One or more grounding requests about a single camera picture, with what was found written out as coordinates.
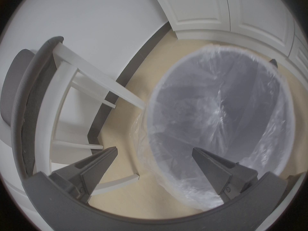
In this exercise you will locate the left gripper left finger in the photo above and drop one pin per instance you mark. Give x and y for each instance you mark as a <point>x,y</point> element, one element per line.
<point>96,169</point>

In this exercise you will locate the grey padded white chair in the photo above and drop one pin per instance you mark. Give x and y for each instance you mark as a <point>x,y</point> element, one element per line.
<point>65,71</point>

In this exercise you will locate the white trash bin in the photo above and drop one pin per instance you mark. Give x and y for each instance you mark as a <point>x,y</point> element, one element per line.
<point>187,90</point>

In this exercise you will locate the clear plastic bag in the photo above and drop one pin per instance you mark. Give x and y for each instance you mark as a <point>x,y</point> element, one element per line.
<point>216,109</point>

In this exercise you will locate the white wardrobe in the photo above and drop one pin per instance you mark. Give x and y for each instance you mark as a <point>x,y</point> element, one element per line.
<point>204,6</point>

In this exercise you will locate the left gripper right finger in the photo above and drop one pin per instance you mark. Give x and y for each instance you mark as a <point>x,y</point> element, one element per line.
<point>214,169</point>

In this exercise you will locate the black plastic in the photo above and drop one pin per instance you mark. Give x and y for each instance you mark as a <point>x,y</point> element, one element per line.
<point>273,62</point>

